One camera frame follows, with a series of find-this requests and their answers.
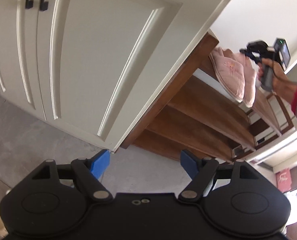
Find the white cabinet door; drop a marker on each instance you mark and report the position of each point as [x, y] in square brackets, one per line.
[101, 55]

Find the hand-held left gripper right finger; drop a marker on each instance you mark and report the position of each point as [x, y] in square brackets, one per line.
[189, 162]

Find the person's right hand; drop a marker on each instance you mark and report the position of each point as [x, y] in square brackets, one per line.
[282, 82]

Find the wooden shoe rack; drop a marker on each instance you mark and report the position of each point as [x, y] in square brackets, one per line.
[201, 105]

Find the pink printed bag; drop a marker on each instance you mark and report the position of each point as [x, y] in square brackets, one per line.
[283, 180]

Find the pink fabric slipper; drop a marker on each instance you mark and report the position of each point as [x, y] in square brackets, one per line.
[228, 75]
[249, 87]

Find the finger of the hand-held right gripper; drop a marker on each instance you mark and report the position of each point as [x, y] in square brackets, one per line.
[249, 54]

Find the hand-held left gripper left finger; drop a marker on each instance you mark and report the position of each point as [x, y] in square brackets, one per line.
[101, 162]

